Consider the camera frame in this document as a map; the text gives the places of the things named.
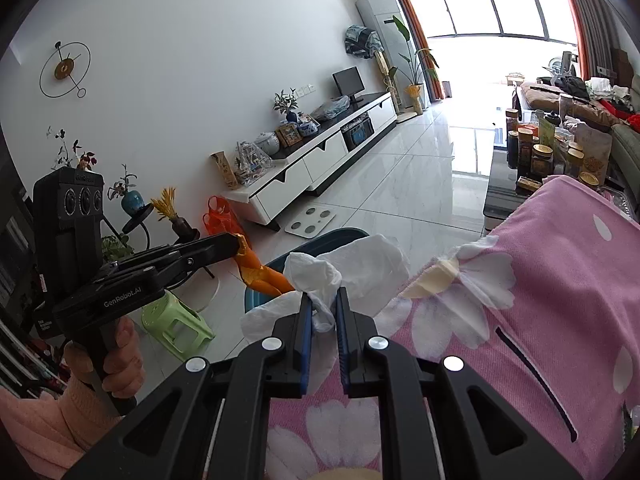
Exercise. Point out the white standing air conditioner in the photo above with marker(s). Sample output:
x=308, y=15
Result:
x=387, y=25

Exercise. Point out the gold floor rack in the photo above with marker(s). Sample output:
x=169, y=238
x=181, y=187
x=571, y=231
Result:
x=386, y=80

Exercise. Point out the orange plastic bag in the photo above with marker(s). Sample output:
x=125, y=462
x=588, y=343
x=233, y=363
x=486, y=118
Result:
x=222, y=217

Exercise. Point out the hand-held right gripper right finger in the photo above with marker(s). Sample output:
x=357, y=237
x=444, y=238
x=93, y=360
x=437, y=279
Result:
x=342, y=350

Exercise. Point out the blue trash bin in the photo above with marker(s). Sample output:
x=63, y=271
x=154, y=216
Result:
x=335, y=237

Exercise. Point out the white TV cabinet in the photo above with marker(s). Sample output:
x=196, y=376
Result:
x=320, y=160

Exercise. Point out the grey curtain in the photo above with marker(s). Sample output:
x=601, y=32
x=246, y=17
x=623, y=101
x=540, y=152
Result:
x=607, y=25

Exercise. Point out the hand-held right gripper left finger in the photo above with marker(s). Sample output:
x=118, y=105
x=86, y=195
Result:
x=306, y=350

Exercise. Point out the orange curtain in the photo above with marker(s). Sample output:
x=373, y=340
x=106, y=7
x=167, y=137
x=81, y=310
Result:
x=580, y=20
x=407, y=10

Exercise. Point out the grey plastic bag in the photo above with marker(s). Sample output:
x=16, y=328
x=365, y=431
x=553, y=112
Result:
x=331, y=108

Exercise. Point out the dark shelf unit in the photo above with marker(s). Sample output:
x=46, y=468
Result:
x=15, y=260

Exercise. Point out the olive green sofa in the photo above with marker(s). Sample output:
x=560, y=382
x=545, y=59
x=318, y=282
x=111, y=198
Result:
x=627, y=150

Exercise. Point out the tall beige gift box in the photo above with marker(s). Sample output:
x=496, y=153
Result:
x=225, y=170

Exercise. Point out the bonsai in blue vase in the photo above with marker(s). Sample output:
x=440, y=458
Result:
x=287, y=105

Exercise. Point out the wooden picture frame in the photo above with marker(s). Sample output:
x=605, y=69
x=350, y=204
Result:
x=289, y=136

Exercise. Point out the pile of white clothes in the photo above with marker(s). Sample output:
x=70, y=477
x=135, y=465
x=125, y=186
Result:
x=600, y=87

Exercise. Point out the tall leafy potted plant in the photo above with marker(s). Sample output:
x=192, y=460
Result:
x=412, y=60

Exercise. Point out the grey device by window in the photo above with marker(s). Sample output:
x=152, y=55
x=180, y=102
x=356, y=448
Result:
x=566, y=65

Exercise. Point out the cluster of food jars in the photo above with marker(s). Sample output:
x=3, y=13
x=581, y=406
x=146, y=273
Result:
x=542, y=152

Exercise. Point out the person's left hand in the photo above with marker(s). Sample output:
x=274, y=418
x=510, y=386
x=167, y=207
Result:
x=125, y=360

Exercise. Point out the white wall sockets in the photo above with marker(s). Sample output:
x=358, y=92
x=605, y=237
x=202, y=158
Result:
x=304, y=91

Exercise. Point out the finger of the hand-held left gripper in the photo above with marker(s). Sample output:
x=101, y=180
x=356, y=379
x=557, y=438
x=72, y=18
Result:
x=210, y=250

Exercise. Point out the orange peel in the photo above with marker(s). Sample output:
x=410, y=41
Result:
x=257, y=272

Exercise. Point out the white bin liner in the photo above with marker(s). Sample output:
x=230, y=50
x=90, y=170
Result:
x=372, y=265

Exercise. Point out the white bathroom scale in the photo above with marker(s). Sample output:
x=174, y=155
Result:
x=311, y=220

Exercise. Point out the teal vase with plant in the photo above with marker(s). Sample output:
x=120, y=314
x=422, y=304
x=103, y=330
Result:
x=131, y=202

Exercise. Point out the brown paper bag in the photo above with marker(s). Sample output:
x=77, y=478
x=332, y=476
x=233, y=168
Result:
x=592, y=155

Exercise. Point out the large window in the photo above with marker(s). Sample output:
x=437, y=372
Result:
x=475, y=10

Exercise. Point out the pink floral blanket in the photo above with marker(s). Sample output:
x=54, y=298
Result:
x=525, y=285

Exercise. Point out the person's left forearm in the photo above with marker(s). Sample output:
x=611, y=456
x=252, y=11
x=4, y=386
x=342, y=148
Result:
x=40, y=425

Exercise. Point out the wheat stalks in dark vase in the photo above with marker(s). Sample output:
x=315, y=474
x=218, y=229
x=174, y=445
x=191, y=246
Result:
x=180, y=222

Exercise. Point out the red flowering plant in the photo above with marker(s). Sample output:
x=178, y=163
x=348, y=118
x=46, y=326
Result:
x=75, y=155

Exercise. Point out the dark glass coffee table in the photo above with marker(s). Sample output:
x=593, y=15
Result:
x=500, y=190

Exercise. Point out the black plant stand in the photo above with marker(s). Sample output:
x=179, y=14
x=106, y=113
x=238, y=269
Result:
x=139, y=217

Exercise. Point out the red cloth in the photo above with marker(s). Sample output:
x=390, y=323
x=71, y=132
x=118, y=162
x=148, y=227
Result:
x=630, y=122

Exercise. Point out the blue patterned covered fan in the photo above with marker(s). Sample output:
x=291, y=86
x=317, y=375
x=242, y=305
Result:
x=361, y=40

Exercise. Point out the green plastic stool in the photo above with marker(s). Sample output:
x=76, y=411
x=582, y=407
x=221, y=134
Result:
x=175, y=322

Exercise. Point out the green leafy plant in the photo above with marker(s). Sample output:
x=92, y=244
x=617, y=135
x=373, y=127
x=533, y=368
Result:
x=117, y=249

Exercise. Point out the glass ship model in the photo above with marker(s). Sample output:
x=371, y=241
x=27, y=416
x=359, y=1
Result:
x=252, y=162

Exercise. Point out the blue and white ceramic jar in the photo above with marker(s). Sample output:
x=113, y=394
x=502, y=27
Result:
x=308, y=126

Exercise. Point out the black monitor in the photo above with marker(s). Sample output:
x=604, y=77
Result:
x=348, y=81

